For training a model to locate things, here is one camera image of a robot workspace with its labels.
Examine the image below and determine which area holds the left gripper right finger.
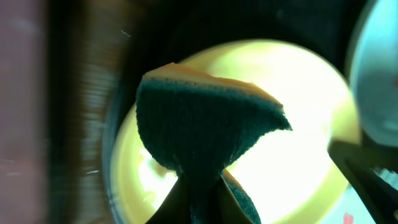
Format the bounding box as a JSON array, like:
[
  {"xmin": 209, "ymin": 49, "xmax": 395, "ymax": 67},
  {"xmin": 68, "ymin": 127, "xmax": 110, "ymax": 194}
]
[{"xmin": 216, "ymin": 174, "xmax": 253, "ymax": 224}]

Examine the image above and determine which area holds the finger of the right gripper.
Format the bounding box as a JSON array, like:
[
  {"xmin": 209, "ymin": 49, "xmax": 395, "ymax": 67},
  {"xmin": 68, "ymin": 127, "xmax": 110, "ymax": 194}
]
[{"xmin": 328, "ymin": 139, "xmax": 397, "ymax": 224}]

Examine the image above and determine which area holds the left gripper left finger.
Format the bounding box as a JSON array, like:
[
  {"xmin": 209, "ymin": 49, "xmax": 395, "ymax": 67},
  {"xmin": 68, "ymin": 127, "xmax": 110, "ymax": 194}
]
[{"xmin": 146, "ymin": 175, "xmax": 192, "ymax": 224}]

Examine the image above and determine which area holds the green yellow sponge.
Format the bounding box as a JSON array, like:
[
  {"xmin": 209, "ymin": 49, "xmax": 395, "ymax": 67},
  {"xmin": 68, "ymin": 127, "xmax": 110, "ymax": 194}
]
[{"xmin": 136, "ymin": 63, "xmax": 291, "ymax": 223}]

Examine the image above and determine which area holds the light blue plate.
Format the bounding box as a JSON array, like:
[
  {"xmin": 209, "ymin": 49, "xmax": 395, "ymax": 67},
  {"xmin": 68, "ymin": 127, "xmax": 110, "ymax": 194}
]
[{"xmin": 346, "ymin": 0, "xmax": 397, "ymax": 150}]

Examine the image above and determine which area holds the round black tray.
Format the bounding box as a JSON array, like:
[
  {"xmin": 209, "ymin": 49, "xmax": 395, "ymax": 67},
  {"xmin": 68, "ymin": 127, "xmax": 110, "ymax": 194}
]
[{"xmin": 47, "ymin": 0, "xmax": 364, "ymax": 223}]

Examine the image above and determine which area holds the dark red rectangular tray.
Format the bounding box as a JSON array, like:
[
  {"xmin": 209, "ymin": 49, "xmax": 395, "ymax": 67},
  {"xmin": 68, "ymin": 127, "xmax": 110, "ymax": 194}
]
[{"xmin": 1, "ymin": 0, "xmax": 47, "ymax": 224}]

